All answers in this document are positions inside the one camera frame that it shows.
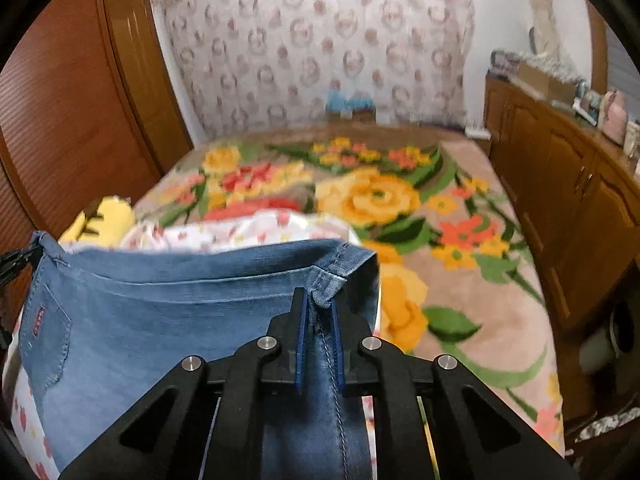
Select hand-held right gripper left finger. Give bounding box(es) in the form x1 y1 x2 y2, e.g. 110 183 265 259
60 287 308 480

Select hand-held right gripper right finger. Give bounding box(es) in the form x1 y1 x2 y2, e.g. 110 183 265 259
330 305 581 480

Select ring patterned curtain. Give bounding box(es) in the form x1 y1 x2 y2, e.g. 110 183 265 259
151 0 477 142

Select wooden sideboard cabinet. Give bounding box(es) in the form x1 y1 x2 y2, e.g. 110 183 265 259
481 74 640 423

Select blue denim pants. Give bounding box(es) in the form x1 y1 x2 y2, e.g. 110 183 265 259
19 231 381 480

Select wide cardboard box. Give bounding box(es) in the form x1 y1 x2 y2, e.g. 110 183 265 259
514 59 579 104

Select white strawberry print sheet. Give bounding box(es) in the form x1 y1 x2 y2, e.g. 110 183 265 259
2 209 382 480

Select grey bin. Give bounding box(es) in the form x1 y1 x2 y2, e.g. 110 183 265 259
579 299 640 377

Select wooden window frame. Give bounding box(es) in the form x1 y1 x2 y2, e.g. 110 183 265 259
586 2 610 93

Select pink bottle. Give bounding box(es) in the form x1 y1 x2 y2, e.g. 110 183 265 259
601 89 629 144

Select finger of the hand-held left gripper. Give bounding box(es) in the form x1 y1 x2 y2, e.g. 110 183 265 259
0 246 43 283

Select blue cloth bundle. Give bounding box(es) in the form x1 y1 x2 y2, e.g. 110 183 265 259
324 86 375 112

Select yellow plush toy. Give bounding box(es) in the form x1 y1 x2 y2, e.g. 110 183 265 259
59 196 137 249

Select floral blanket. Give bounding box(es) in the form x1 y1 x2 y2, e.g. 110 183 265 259
131 134 567 457

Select cream lace curtain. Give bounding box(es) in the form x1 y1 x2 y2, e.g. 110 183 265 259
520 0 562 58

